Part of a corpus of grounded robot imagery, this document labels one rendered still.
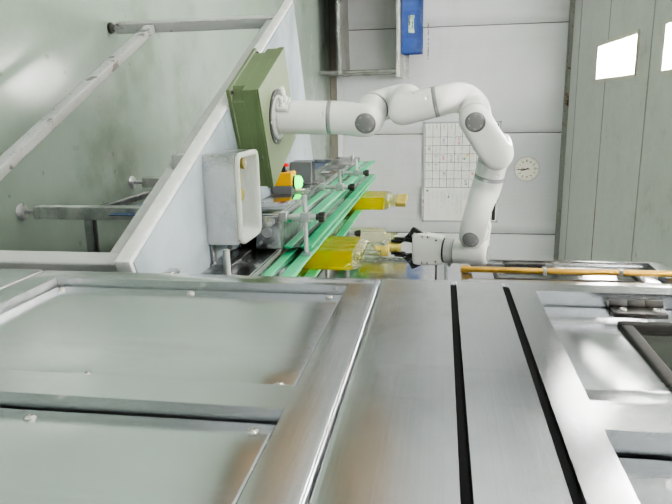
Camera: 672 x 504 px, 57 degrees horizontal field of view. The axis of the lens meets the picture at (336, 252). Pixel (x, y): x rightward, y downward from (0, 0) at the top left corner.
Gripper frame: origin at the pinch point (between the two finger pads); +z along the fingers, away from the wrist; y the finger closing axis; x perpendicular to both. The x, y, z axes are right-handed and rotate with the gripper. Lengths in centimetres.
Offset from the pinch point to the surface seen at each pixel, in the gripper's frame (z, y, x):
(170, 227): 23, 19, 81
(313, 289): -29, 20, 116
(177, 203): 24, 23, 77
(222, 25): 81, 76, -27
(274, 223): 21.8, 12.8, 39.8
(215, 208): 26, 20, 61
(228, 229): 23, 14, 60
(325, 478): -49, 19, 154
